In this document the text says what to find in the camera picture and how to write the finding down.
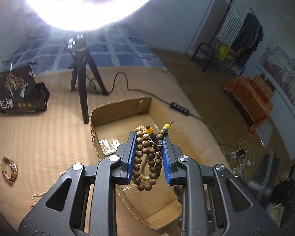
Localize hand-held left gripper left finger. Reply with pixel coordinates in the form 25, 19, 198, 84
18, 131, 137, 236

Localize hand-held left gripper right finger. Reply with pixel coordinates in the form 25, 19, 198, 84
161, 135, 281, 236

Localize wooden bead necklace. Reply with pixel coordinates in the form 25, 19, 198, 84
134, 121, 175, 192

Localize cardboard box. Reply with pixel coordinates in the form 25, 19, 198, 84
89, 97, 233, 230

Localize white pearl necklace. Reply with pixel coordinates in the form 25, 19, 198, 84
31, 171, 68, 206

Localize gold wristwatch with brown strap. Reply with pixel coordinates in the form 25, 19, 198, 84
1, 157, 18, 183

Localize white flat board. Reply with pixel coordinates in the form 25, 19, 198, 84
257, 120, 274, 148

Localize orange cloth covered box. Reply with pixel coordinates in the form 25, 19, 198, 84
222, 76, 273, 134

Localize blue patterned mat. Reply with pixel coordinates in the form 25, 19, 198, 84
8, 25, 168, 75

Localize black tripod stand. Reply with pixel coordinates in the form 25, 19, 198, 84
68, 33, 109, 124

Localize dark cloth pile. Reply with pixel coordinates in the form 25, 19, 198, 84
270, 179, 295, 203

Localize yellow box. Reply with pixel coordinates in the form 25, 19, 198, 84
218, 44, 236, 61

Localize brown cardboard carton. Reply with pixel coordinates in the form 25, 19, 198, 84
252, 74, 276, 101

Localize black printed snack bag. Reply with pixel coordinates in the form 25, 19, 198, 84
0, 65, 51, 114

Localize white radiator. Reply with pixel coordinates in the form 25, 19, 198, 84
218, 11, 242, 46

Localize hanging dark clothes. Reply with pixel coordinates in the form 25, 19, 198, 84
232, 13, 263, 67

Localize landscape painting scroll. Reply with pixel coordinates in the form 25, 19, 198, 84
256, 16, 295, 115

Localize black power cable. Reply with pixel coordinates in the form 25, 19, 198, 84
87, 72, 223, 144

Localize white power strip with cables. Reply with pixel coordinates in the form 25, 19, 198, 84
226, 140, 254, 175

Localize black metal chair frame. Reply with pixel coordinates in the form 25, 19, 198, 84
190, 42, 222, 73

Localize white ring light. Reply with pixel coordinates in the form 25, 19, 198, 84
26, 0, 166, 33

